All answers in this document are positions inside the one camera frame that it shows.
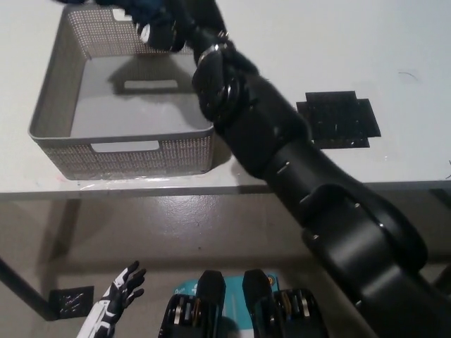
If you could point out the robot right hand white black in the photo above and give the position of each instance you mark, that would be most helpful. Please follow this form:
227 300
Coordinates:
183 31

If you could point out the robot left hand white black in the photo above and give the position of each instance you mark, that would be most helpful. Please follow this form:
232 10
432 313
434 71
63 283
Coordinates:
116 299

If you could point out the navy blue umbrella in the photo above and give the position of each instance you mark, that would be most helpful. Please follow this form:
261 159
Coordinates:
148 7

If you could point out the black floor plate with tape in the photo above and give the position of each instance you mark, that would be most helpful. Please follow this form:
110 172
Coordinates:
70 303

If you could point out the grey upright table leg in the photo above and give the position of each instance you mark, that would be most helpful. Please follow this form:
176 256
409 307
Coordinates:
65 229

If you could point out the grey perforated plastic basket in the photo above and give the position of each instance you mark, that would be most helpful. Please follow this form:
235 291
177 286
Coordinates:
141 116

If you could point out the robot left body block black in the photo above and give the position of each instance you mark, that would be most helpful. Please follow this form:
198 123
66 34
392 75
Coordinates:
211 310

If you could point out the robot body block black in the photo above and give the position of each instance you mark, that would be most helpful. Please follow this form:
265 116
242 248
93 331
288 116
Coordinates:
211 310
285 313

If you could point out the slanted dark table leg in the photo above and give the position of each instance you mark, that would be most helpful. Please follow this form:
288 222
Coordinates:
21 285

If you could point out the black robot legs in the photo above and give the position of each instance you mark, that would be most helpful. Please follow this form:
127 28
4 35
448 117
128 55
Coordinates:
234 299

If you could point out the clear tape strip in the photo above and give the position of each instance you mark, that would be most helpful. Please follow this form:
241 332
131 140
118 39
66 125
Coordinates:
123 181

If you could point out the robot right body block black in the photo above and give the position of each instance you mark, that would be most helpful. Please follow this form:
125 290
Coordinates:
285 313

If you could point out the black rough tape mat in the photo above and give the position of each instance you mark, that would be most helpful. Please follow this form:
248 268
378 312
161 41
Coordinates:
334 119

